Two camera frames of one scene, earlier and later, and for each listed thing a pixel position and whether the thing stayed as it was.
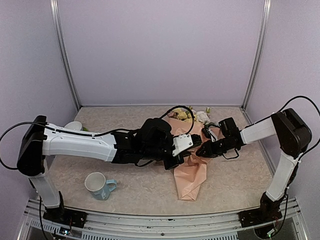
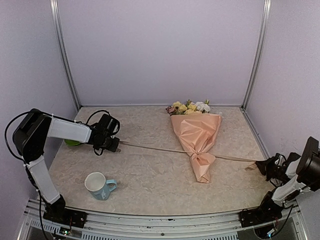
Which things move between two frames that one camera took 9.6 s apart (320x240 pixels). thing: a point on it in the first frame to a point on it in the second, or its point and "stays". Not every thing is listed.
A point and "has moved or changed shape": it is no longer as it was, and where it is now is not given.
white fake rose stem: x=203 y=117 to x=203 y=106
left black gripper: x=169 y=165 to x=113 y=146
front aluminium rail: x=226 y=226 stays
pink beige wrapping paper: x=189 y=176 has moved or changed shape
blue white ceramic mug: x=96 y=183 stays
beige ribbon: x=192 y=159 has moved or changed shape
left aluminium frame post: x=57 y=27 stays
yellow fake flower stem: x=188 y=116 to x=187 y=108
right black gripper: x=209 y=148 to x=264 y=166
